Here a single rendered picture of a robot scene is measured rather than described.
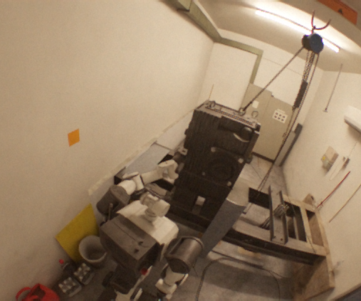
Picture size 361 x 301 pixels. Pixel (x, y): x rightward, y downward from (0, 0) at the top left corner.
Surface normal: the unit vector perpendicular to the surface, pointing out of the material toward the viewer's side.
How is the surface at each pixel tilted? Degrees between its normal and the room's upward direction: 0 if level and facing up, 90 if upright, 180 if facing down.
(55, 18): 90
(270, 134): 90
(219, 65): 90
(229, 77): 90
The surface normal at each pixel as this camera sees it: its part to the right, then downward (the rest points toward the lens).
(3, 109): 0.91, 0.37
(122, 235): 0.28, -0.89
